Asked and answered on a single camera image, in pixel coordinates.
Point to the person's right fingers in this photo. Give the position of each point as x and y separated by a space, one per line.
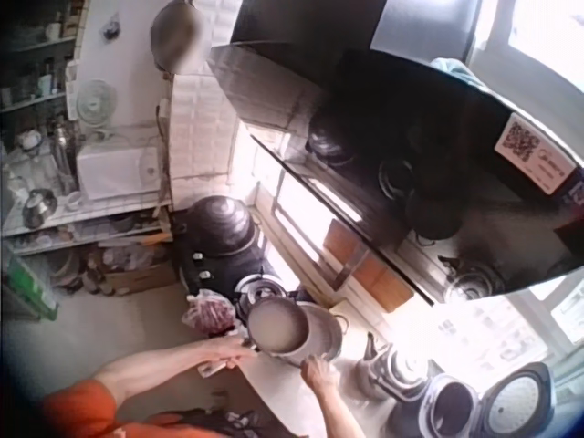
310 366

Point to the teal cloth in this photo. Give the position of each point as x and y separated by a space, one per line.
456 72

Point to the person's left fingers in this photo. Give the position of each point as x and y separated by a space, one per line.
244 350

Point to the tiled shelf with kitchenware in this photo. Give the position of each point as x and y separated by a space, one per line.
86 228

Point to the black range hood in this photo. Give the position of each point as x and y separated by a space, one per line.
410 150

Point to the hanging dark wok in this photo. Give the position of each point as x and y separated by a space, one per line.
175 34

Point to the small white cloth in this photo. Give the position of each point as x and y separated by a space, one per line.
212 369

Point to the black gas stove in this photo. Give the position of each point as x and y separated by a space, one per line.
219 274

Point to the white microwave oven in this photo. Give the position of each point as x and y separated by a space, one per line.
116 173

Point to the silver stove burner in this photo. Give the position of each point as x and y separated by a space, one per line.
262 292

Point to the tall steel flask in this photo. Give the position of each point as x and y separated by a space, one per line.
64 155

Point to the open silver rice cooker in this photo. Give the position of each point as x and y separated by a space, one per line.
474 403

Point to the black wok with domed lid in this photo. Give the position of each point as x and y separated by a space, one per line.
221 226

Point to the wall shelf with bottles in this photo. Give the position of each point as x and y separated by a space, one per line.
34 59

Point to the cardboard box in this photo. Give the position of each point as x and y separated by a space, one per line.
137 277

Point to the person's right hand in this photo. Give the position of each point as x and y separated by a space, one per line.
320 377

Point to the person's left hand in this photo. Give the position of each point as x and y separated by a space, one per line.
228 350

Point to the round steel kettle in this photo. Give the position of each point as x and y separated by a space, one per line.
40 209

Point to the plastic bag of red meat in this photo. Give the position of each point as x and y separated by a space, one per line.
210 312

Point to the small grey pot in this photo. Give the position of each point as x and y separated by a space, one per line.
277 325

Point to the green plastic crate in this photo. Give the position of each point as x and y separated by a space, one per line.
25 289

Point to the small white fan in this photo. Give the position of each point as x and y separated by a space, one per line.
93 101

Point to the white sticker label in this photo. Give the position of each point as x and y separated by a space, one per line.
534 153

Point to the steel kettle with dark spout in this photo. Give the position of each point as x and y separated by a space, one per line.
388 369

